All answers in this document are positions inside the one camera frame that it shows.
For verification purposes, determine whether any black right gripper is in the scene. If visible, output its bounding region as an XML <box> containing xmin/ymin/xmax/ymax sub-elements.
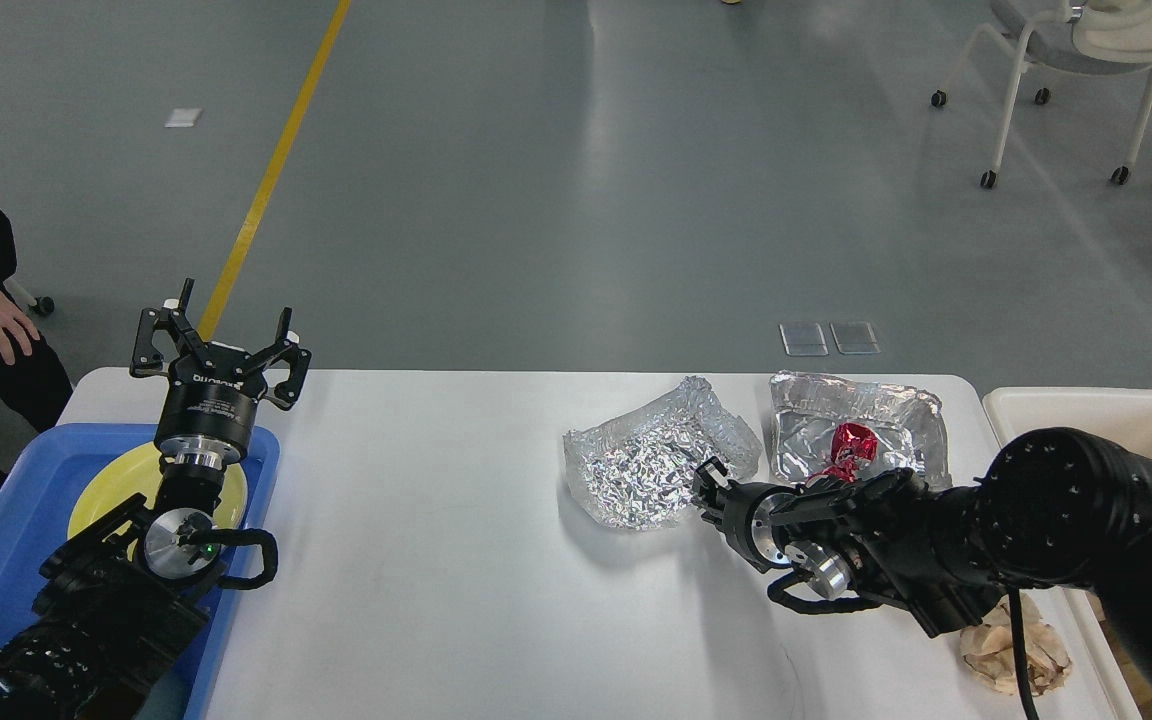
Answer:
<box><xmin>691</xmin><ymin>457</ymin><xmax>795</xmax><ymax>573</ymax></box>

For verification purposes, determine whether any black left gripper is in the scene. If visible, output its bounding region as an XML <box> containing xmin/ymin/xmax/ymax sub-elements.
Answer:
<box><xmin>130</xmin><ymin>279</ymin><xmax>313</xmax><ymax>471</ymax></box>

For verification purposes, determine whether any foil tray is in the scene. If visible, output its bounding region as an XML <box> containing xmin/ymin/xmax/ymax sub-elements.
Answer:
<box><xmin>562</xmin><ymin>376</ymin><xmax>763</xmax><ymax>532</ymax></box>
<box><xmin>770</xmin><ymin>372</ymin><xmax>952</xmax><ymax>488</ymax></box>

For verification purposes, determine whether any yellow plastic plate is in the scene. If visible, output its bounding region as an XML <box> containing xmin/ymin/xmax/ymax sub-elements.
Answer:
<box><xmin>47</xmin><ymin>435</ymin><xmax>247</xmax><ymax>582</ymax></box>

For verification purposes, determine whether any red crushed can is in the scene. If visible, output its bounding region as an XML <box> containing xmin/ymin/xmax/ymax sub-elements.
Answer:
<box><xmin>806</xmin><ymin>420</ymin><xmax>879</xmax><ymax>486</ymax></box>

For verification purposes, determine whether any brown paper ball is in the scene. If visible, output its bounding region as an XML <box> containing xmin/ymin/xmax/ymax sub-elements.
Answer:
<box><xmin>957</xmin><ymin>593</ymin><xmax>1073</xmax><ymax>697</ymax></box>

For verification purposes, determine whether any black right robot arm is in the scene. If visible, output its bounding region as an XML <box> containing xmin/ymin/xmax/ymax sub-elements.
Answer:
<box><xmin>692</xmin><ymin>429</ymin><xmax>1152</xmax><ymax>685</ymax></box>

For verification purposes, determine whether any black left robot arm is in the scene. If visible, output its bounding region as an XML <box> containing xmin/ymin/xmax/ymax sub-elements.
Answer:
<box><xmin>0</xmin><ymin>281</ymin><xmax>311</xmax><ymax>719</ymax></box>

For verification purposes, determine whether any blue plastic tray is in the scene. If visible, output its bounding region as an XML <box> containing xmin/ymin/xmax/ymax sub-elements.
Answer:
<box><xmin>0</xmin><ymin>423</ymin><xmax>282</xmax><ymax>719</ymax></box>

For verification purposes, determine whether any beige waste bin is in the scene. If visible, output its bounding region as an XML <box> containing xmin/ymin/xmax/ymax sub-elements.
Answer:
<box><xmin>982</xmin><ymin>387</ymin><xmax>1152</xmax><ymax>719</ymax></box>

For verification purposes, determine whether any white office chair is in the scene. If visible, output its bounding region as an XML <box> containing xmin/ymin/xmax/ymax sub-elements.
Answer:
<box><xmin>931</xmin><ymin>1</ymin><xmax>1152</xmax><ymax>190</ymax></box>

